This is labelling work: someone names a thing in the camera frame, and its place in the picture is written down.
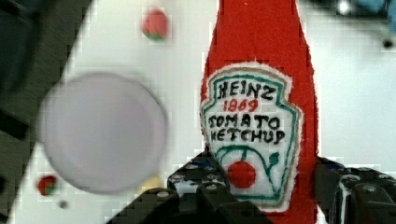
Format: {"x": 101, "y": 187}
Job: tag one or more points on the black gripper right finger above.
{"x": 348, "y": 195}

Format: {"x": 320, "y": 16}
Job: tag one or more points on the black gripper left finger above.
{"x": 197, "y": 193}

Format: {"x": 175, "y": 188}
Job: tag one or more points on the red felt ketchup bottle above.
{"x": 259, "y": 108}

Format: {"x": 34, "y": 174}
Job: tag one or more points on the silver toaster oven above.
{"x": 368, "y": 9}

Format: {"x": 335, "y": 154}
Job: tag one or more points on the yellow toy banana bunch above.
{"x": 151, "y": 183}

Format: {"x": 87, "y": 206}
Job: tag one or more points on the lavender round plate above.
{"x": 102, "y": 133}

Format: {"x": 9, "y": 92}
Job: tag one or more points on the dark table screw hole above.
{"x": 63, "y": 204}

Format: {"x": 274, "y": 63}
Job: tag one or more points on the red toy strawberry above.
{"x": 46, "y": 185}

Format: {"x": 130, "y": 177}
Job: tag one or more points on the pink toy strawberry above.
{"x": 155, "y": 25}

